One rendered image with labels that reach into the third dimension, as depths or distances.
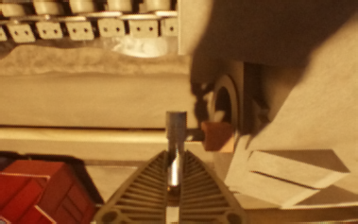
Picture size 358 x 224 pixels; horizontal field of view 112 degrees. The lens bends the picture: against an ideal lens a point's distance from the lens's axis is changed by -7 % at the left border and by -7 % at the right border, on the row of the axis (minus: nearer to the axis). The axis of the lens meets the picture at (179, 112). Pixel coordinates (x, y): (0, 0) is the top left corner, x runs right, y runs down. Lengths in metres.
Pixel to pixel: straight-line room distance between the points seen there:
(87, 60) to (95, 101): 0.10
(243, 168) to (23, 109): 0.55
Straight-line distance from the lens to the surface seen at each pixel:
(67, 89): 0.42
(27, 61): 0.47
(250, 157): 0.19
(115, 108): 0.38
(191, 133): 0.17
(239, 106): 0.17
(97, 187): 0.70
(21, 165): 0.67
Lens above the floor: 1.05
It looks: 60 degrees down
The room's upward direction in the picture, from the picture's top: 179 degrees counter-clockwise
